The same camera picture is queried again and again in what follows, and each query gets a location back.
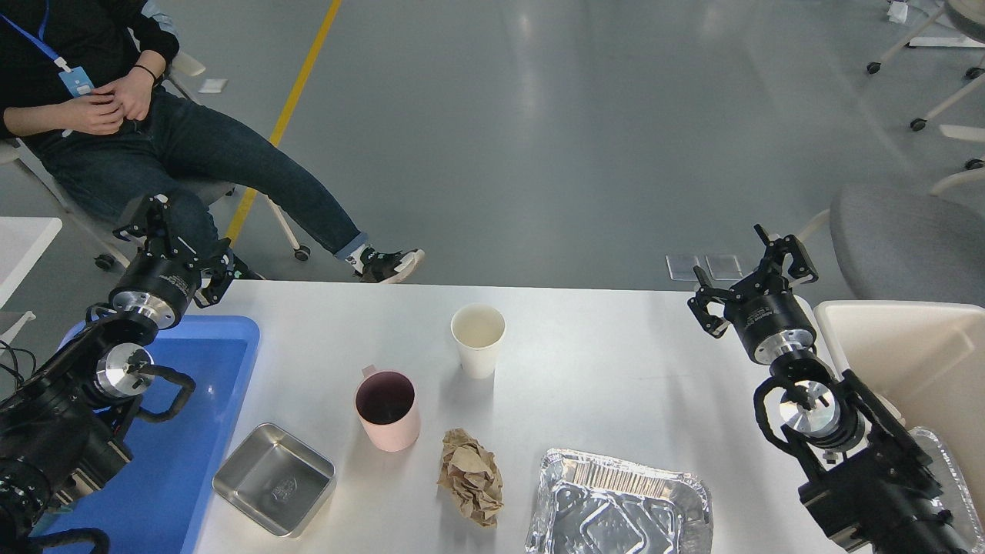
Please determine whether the pink ribbed mug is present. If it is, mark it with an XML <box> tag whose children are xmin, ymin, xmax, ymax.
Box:
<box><xmin>354</xmin><ymin>365</ymin><xmax>421</xmax><ymax>452</ymax></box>

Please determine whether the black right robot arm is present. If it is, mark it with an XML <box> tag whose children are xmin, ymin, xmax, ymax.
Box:
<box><xmin>687</xmin><ymin>225</ymin><xmax>973</xmax><ymax>553</ymax></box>

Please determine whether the white plastic bin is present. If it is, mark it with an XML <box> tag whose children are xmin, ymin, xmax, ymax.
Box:
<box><xmin>815</xmin><ymin>301</ymin><xmax>984</xmax><ymax>525</ymax></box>

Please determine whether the left floor outlet plate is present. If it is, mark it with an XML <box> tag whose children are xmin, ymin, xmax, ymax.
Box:
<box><xmin>666</xmin><ymin>255</ymin><xmax>701</xmax><ymax>282</ymax></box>

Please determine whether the right floor outlet plate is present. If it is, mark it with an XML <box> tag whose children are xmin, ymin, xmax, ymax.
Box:
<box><xmin>705</xmin><ymin>255</ymin><xmax>745</xmax><ymax>282</ymax></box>

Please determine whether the aluminium foil tray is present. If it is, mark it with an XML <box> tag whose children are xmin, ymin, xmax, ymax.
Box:
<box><xmin>526</xmin><ymin>448</ymin><xmax>713</xmax><ymax>553</ymax></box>

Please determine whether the floor outlet plate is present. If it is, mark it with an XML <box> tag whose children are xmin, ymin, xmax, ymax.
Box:
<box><xmin>666</xmin><ymin>255</ymin><xmax>701</xmax><ymax>282</ymax></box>
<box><xmin>705</xmin><ymin>255</ymin><xmax>745</xmax><ymax>282</ymax></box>

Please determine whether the crumpled brown paper ball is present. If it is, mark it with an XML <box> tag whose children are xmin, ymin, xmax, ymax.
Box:
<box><xmin>437</xmin><ymin>428</ymin><xmax>504</xmax><ymax>527</ymax></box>

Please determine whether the grey office chair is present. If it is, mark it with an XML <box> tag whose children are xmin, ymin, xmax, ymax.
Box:
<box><xmin>798</xmin><ymin>185</ymin><xmax>984</xmax><ymax>306</ymax></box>

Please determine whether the white chair legs top right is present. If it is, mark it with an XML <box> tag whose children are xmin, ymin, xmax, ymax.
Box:
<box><xmin>866</xmin><ymin>0</ymin><xmax>985</xmax><ymax>197</ymax></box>

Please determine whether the white paper cup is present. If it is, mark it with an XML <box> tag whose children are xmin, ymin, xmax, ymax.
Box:
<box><xmin>450</xmin><ymin>304</ymin><xmax>507</xmax><ymax>379</ymax></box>

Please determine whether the white paper on floor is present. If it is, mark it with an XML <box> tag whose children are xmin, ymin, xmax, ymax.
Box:
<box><xmin>199</xmin><ymin>78</ymin><xmax>229</xmax><ymax>95</ymax></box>

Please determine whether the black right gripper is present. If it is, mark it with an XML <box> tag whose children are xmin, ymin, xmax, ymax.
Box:
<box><xmin>687</xmin><ymin>224</ymin><xmax>819</xmax><ymax>365</ymax></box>

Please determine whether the blue plastic tray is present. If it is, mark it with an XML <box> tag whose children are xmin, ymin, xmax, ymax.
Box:
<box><xmin>34</xmin><ymin>315</ymin><xmax>260</xmax><ymax>553</ymax></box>

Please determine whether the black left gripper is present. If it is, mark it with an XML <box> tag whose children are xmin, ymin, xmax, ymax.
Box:
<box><xmin>109</xmin><ymin>194</ymin><xmax>235</xmax><ymax>330</ymax></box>

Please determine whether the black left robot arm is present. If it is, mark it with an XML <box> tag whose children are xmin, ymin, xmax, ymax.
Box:
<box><xmin>1</xmin><ymin>194</ymin><xmax>235</xmax><ymax>553</ymax></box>

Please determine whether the white side table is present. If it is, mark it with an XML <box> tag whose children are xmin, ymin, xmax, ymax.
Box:
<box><xmin>1</xmin><ymin>216</ymin><xmax>62</xmax><ymax>305</ymax></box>

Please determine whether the seated person in black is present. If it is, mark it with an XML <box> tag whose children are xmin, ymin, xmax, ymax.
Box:
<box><xmin>1</xmin><ymin>1</ymin><xmax>425</xmax><ymax>284</ymax></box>

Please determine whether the stainless steel square dish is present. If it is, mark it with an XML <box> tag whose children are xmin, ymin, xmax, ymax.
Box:
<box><xmin>212</xmin><ymin>423</ymin><xmax>337</xmax><ymax>539</ymax></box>

